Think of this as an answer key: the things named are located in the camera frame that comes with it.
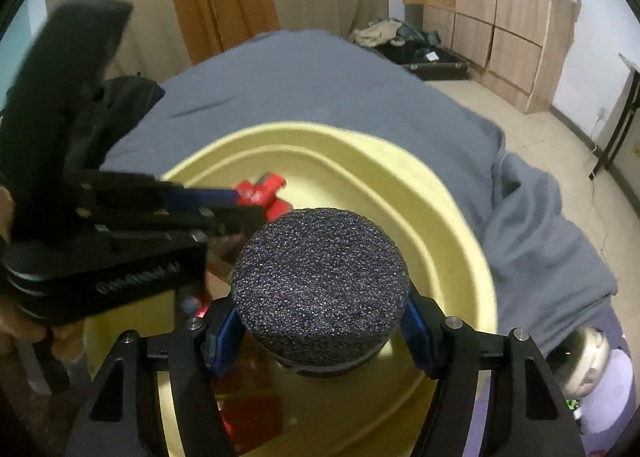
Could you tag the lavender plush toy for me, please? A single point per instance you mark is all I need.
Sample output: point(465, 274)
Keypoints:
point(605, 409)

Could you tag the grey blanket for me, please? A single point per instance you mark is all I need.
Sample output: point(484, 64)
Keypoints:
point(547, 275)

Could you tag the large black sponge puck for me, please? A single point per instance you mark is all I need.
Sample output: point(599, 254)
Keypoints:
point(321, 289)

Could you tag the small red toy pack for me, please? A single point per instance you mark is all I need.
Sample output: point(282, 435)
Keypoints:
point(264, 194)

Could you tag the shiny red long box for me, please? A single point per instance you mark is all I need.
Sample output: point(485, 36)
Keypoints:
point(251, 419)

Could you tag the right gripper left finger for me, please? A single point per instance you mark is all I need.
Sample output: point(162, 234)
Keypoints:
point(153, 396)

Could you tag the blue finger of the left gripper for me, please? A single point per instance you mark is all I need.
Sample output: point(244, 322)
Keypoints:
point(196, 198)

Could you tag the person's left hand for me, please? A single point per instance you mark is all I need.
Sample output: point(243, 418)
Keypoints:
point(68, 341)

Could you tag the black folding table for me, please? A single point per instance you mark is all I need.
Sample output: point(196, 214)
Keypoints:
point(623, 123)

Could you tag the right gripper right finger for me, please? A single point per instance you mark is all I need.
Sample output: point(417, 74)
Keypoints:
point(498, 388)

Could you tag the open black suitcase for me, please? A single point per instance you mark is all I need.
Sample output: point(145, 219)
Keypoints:
point(422, 54)

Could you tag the silver ball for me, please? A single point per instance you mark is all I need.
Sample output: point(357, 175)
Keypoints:
point(579, 361)

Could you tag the yellow plastic basin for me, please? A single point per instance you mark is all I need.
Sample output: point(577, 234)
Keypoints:
point(379, 408)

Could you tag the wooden wardrobe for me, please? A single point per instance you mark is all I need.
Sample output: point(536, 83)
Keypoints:
point(515, 48)

